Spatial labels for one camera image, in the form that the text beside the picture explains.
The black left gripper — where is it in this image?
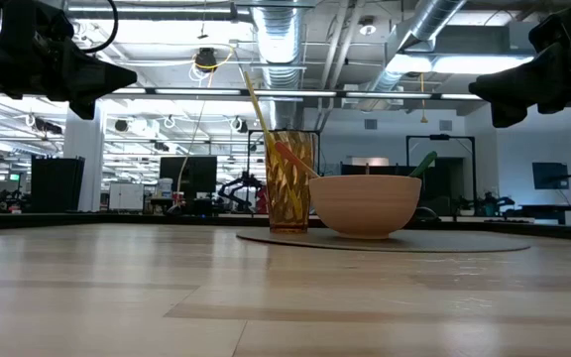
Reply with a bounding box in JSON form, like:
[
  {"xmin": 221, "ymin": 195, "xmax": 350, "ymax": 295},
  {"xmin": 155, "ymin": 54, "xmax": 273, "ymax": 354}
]
[{"xmin": 0, "ymin": 0, "xmax": 138, "ymax": 121}]

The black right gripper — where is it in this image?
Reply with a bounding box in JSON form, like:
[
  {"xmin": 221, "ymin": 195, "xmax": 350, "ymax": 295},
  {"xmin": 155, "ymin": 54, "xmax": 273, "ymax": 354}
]
[{"xmin": 468, "ymin": 0, "xmax": 571, "ymax": 129}]

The yellow straw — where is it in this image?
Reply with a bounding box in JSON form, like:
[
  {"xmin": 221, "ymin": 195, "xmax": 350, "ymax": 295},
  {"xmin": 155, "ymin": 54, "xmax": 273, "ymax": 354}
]
[{"xmin": 243, "ymin": 70, "xmax": 304, "ymax": 220}]

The tan ribbed bowl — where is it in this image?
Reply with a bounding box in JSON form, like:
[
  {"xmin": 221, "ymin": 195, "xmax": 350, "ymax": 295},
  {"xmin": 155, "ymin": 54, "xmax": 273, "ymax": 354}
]
[{"xmin": 308, "ymin": 174, "xmax": 423, "ymax": 241}]

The amber patterned plastic cup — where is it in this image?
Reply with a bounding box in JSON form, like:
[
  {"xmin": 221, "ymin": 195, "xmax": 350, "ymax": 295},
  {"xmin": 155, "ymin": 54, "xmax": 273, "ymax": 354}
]
[{"xmin": 264, "ymin": 129, "xmax": 317, "ymax": 235}]

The bright ceiling light panel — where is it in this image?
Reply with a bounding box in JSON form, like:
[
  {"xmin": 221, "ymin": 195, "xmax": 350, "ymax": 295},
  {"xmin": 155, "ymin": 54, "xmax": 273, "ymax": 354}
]
[{"xmin": 399, "ymin": 53, "xmax": 534, "ymax": 76}]

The white pillar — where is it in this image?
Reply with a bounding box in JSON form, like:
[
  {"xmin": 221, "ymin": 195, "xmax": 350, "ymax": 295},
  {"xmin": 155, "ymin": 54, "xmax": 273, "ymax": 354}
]
[{"xmin": 63, "ymin": 101, "xmax": 105, "ymax": 213}]

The yellow hanging pendant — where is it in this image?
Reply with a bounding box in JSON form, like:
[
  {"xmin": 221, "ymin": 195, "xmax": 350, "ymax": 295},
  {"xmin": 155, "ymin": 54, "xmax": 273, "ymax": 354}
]
[{"xmin": 417, "ymin": 72, "xmax": 429, "ymax": 125}]

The narrow black partition panel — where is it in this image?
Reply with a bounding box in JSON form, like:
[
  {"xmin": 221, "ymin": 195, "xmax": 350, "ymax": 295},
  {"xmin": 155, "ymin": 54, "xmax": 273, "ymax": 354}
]
[{"xmin": 30, "ymin": 155, "xmax": 86, "ymax": 213}]

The white cabinet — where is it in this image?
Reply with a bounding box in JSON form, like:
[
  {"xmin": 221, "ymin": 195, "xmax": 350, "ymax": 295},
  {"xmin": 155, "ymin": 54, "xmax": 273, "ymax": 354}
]
[{"xmin": 108, "ymin": 181, "xmax": 145, "ymax": 212}]

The white bucket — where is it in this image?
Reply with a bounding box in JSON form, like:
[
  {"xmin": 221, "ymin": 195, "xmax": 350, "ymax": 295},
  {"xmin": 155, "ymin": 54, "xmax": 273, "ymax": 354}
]
[{"xmin": 156, "ymin": 177, "xmax": 174, "ymax": 200}]

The round grey placemat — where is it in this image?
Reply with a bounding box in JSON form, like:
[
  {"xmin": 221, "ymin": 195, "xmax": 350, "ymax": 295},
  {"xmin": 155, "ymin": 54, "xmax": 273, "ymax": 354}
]
[{"xmin": 235, "ymin": 226, "xmax": 532, "ymax": 254}]

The long linear ceiling light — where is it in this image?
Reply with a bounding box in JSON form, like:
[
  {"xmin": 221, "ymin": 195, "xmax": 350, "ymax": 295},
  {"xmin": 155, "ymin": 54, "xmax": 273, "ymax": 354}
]
[{"xmin": 99, "ymin": 86, "xmax": 485, "ymax": 102}]

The red background object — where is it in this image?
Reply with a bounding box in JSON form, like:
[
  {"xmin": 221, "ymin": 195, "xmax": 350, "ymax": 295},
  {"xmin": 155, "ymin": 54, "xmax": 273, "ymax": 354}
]
[{"xmin": 254, "ymin": 183, "xmax": 268, "ymax": 215}]

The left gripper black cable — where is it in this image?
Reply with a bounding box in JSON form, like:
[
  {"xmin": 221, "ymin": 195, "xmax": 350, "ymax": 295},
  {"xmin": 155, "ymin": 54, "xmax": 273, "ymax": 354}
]
[{"xmin": 80, "ymin": 0, "xmax": 119, "ymax": 55}]

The slanted silver air duct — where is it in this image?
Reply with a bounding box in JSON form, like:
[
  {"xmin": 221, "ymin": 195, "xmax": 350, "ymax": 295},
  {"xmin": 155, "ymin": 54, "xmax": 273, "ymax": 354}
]
[{"xmin": 364, "ymin": 0, "xmax": 469, "ymax": 95}]

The black ceiling cable reel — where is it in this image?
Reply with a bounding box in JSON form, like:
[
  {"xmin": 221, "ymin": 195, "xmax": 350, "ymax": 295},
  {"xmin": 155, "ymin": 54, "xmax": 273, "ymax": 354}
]
[{"xmin": 193, "ymin": 47, "xmax": 219, "ymax": 74}]

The dark wall screen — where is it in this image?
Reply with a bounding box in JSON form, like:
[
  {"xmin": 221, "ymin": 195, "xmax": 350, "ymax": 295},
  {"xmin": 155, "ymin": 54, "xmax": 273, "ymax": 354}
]
[{"xmin": 531, "ymin": 161, "xmax": 571, "ymax": 191}]

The corrugated silver air duct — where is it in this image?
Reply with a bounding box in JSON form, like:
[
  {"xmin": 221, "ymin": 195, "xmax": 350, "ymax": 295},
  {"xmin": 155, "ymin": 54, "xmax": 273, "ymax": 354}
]
[{"xmin": 251, "ymin": 0, "xmax": 309, "ymax": 133}]

